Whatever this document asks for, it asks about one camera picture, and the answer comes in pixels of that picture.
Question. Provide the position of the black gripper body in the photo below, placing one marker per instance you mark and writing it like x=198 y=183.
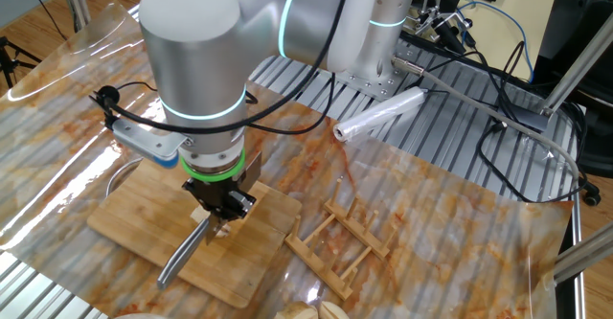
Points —
x=213 y=192

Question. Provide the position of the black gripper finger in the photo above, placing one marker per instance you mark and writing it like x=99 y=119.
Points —
x=238 y=205
x=205 y=205

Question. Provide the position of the lotus root half piece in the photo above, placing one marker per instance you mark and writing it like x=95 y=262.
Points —
x=222 y=233

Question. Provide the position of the steel cleaver knife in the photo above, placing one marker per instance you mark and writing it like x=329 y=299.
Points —
x=184 y=257

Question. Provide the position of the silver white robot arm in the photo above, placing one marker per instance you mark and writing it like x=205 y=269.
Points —
x=201 y=70

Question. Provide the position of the lotus root wedge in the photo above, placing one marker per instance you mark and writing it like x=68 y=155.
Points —
x=333 y=312

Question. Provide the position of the bamboo cutting board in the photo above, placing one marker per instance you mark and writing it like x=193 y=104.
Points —
x=143 y=223

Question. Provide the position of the wooden peg rack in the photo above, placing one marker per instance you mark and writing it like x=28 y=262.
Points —
x=316 y=257

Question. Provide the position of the clear plastic film roll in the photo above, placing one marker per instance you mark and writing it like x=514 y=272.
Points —
x=378 y=115

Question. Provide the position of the marble pattern plastic mat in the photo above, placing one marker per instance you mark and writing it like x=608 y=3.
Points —
x=455 y=242

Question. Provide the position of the black tripod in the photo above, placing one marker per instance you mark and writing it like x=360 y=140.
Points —
x=5 y=60

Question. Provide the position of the silver articulated clamp stand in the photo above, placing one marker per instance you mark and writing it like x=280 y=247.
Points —
x=440 y=22

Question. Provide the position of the black office chair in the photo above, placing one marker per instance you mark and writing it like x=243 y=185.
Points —
x=594 y=118

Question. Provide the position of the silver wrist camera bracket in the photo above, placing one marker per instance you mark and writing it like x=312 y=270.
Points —
x=148 y=142

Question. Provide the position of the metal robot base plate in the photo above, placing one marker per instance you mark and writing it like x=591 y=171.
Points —
x=373 y=86

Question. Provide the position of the aluminium frame post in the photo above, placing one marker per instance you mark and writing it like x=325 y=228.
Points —
x=584 y=254
x=574 y=72
x=76 y=3

